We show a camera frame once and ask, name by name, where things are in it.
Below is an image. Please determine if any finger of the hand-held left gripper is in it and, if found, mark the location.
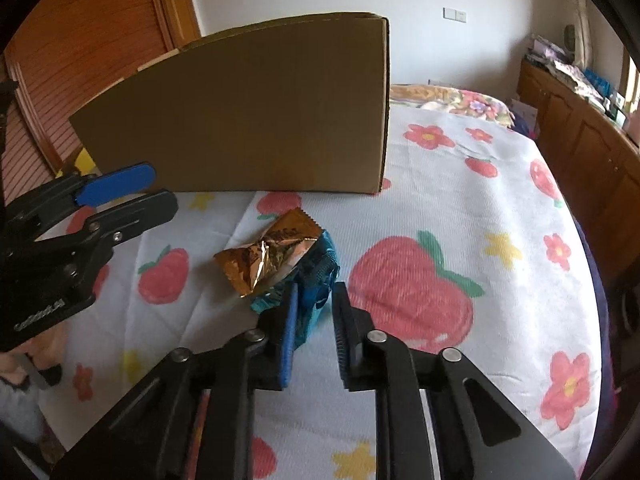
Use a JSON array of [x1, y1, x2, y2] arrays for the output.
[[7, 161, 157, 239], [30, 189, 180, 287]]

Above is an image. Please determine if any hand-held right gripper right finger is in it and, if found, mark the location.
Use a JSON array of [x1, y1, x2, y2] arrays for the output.
[[331, 281, 577, 480]]

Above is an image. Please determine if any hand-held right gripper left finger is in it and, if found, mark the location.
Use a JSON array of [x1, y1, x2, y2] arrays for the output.
[[50, 281, 301, 480]]

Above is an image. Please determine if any teal snack packet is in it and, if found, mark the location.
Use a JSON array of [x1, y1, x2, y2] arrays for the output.
[[250, 230, 341, 348]]

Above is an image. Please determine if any golden brown foil packet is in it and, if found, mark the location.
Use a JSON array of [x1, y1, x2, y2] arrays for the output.
[[213, 207, 321, 300]]

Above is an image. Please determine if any brown cardboard box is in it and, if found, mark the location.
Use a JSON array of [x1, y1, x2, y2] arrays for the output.
[[68, 11, 391, 196]]

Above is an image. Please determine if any person's left hand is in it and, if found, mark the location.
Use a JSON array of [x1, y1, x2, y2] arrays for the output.
[[0, 327, 68, 391]]

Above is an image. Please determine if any yellow plush toy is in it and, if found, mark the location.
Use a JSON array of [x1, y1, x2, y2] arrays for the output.
[[60, 147, 98, 178]]

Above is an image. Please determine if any wooden louvered wardrobe door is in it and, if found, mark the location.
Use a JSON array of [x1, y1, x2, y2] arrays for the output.
[[0, 0, 203, 181]]

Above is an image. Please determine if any floral bed sheet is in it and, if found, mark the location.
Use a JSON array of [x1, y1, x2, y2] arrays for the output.
[[30, 110, 616, 480]]

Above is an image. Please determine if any folded purple floral quilt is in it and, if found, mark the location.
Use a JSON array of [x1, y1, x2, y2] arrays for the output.
[[390, 85, 516, 133]]

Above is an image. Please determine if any wooden side cabinet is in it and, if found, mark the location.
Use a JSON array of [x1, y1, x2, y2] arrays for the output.
[[516, 57, 640, 281]]

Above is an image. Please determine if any pile of assorted small items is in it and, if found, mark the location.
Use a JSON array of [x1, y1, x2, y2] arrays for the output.
[[525, 25, 640, 133]]

